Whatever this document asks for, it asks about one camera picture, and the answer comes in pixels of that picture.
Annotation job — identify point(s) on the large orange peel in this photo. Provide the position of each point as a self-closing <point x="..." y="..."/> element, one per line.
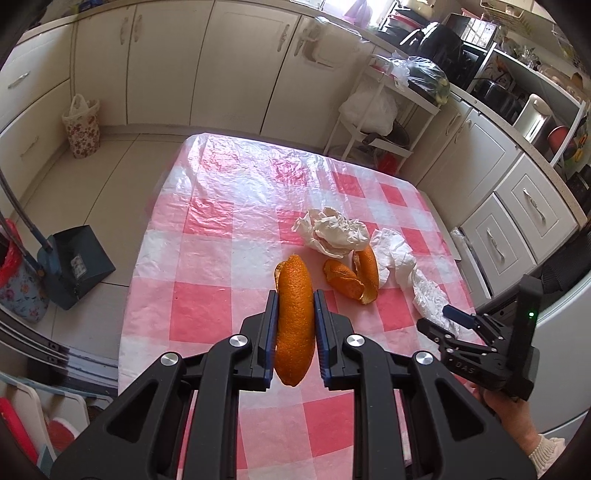
<point x="295" y="314"/>

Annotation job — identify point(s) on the white hanging cabinet bin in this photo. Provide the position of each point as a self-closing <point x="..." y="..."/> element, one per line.
<point x="323" y="44"/>

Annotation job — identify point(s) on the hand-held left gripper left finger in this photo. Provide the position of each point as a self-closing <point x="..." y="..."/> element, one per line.
<point x="272" y="337"/>

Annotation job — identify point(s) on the dark blue dustpan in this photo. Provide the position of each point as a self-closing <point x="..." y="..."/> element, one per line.
<point x="76" y="265"/>

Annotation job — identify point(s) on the long white tissue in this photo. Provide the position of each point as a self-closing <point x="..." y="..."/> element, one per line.
<point x="397" y="258"/>

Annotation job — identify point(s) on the white electric kettle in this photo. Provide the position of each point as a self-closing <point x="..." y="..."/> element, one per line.
<point x="535" y="117"/>

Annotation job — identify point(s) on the black rice cooker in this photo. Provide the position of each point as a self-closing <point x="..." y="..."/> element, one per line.
<point x="501" y="99"/>

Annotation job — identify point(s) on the small curled orange peel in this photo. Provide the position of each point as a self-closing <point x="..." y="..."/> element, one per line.
<point x="344" y="281"/>

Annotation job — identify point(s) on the white shelf unit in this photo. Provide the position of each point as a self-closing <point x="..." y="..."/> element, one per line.
<point x="545" y="78"/>

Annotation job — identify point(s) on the stacked food containers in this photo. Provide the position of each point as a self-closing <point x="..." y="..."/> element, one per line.
<point x="392" y="25"/>

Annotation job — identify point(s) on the floral waste basket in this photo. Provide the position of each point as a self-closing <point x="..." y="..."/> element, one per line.
<point x="83" y="127"/>

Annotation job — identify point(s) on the red round pot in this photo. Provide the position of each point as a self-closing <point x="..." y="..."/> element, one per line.
<point x="558" y="138"/>

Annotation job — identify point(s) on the white plastic bag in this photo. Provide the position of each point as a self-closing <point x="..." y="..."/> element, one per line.
<point x="369" y="110"/>

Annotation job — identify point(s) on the long narrow orange peel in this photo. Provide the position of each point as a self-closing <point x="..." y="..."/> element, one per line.
<point x="369" y="272"/>

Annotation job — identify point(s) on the white drawer cabinet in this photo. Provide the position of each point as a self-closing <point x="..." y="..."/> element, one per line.
<point x="508" y="194"/>

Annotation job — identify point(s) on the black microwave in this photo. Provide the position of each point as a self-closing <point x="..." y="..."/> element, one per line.
<point x="471" y="30"/>

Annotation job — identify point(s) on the white plastic rack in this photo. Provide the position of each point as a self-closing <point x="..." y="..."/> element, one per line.
<point x="74" y="401"/>

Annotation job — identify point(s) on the floral bag with red liner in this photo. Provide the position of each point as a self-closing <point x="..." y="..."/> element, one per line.
<point x="18" y="290"/>

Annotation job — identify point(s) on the white kitchen base cabinets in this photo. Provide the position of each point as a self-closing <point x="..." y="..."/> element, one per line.
<point x="184" y="55"/>

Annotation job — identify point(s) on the person's right hand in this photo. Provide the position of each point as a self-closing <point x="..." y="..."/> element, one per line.
<point x="508" y="417"/>

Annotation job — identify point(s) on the white trolley cart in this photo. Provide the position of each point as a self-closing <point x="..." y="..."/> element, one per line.
<point x="415" y="99"/>

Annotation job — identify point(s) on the crumpled white tissue ball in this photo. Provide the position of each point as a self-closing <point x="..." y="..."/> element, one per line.
<point x="332" y="230"/>

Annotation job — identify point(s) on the dark frying pan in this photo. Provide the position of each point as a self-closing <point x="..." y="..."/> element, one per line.
<point x="392" y="138"/>

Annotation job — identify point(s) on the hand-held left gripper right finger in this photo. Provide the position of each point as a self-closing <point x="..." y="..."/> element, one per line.
<point x="323" y="341"/>

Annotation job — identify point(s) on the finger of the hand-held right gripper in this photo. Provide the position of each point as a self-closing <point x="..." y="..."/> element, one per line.
<point x="434" y="331"/>
<point x="461" y="316"/>

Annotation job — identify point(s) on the black toaster oven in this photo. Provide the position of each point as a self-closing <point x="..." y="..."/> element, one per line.
<point x="473" y="62"/>

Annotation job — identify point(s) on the black air fryer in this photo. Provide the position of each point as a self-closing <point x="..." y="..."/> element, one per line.
<point x="438" y="41"/>

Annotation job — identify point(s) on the clear plastic bag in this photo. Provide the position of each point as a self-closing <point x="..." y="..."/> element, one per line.
<point x="398" y="69"/>

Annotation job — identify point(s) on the pink checkered tablecloth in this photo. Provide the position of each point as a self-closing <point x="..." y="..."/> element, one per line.
<point x="221" y="300"/>

